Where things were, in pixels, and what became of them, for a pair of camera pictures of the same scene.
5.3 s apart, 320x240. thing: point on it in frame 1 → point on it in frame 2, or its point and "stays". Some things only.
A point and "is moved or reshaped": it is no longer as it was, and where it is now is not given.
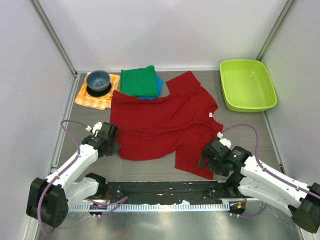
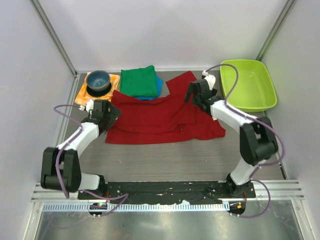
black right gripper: x=221 y=171 → x=190 y=90
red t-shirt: x=180 y=123 is moved or reshaped
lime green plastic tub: x=247 y=86 stays
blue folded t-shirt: x=159 y=83 stays
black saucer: x=99 y=94 stays
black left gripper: x=115 y=148 → x=114 y=114
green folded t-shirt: x=139 y=82 stays
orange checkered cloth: x=101 y=102 stays
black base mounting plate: x=194 y=192 stays
